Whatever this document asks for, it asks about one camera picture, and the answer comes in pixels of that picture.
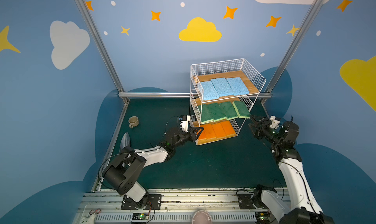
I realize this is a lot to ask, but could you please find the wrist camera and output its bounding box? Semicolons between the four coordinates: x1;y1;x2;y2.
180;115;191;133
270;115;281;129

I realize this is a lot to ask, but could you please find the aluminium front rail frame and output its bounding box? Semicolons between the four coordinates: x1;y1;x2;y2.
73;187;290;224

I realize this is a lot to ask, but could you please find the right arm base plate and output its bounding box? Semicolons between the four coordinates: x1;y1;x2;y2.
237;193;264;209

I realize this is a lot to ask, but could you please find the orange sponge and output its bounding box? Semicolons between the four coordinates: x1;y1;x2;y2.
220;121;237;138
212;123;227;139
198;128;207;144
203;124;216;140

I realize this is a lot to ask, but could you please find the green sponge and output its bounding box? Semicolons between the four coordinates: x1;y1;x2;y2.
219;102;239;120
232;101;251;119
207;102;226;122

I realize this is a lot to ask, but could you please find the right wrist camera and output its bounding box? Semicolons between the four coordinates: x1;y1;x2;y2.
270;115;281;129

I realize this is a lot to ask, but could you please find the right green circuit board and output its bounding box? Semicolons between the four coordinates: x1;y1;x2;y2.
255;212;271;224

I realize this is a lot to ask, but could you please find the green circuit board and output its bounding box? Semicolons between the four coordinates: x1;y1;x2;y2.
131;213;150;222
255;212;271;224

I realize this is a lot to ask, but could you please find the beige ceramic mug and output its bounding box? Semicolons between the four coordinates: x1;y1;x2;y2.
128;116;140;129

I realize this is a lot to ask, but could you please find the white wire wooden shelf rack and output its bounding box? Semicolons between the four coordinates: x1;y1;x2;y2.
190;58;266;145

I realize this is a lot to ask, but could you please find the blue sponge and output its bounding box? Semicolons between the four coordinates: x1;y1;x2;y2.
201;81;219;101
211;78;234;97
226;77;250;95

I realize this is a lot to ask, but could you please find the left green circuit board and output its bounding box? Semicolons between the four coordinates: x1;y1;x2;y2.
131;213;150;222

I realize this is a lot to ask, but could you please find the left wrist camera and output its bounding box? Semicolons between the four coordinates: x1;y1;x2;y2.
180;115;191;133

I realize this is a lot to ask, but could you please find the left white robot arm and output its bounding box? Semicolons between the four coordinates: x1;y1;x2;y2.
101;127;204;205

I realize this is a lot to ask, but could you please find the grey metal garden trowel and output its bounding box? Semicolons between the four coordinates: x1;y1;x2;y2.
119;132;130;152

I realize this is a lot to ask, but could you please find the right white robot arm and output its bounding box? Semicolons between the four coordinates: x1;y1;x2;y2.
249;116;334;224

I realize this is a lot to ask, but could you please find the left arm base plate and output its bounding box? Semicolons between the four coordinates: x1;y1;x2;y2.
120;193;162;210

